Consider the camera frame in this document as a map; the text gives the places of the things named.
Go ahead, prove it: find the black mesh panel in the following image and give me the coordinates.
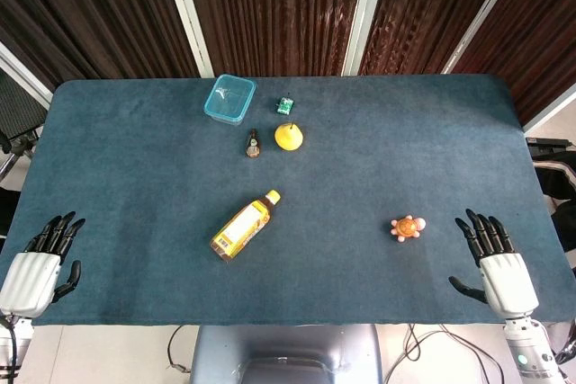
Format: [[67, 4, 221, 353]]
[[0, 69, 49, 140]]

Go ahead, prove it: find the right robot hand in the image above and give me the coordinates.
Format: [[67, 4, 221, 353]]
[[447, 208, 540, 318]]

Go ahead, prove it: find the small brown bottle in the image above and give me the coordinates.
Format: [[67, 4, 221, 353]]
[[245, 128, 264, 159]]

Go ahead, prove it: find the orange turtle toy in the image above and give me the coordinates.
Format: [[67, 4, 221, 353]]
[[390, 215, 428, 243]]

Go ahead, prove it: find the clear blue plastic container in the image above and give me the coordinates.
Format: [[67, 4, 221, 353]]
[[203, 73, 257, 127]]

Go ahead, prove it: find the black chair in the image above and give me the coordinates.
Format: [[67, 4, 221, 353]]
[[525, 135, 576, 255]]

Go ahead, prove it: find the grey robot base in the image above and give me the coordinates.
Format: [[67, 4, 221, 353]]
[[188, 324, 384, 384]]

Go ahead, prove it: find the folding screen partition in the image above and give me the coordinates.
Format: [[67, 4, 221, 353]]
[[0, 0, 576, 133]]

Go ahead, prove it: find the yellow pear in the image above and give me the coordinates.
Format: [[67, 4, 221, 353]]
[[274, 120, 304, 152]]

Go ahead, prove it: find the blue table cloth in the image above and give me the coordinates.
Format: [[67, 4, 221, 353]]
[[7, 73, 576, 327]]

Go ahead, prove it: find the black tripod stand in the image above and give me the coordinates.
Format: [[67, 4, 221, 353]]
[[0, 129, 41, 178]]

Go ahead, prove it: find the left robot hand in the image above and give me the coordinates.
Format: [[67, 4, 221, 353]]
[[0, 210, 86, 318]]

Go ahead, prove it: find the black cable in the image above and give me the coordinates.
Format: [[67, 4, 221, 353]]
[[166, 325, 193, 374], [386, 323, 508, 384]]

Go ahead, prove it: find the yellow tea bottle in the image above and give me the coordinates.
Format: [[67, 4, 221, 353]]
[[209, 189, 283, 263]]

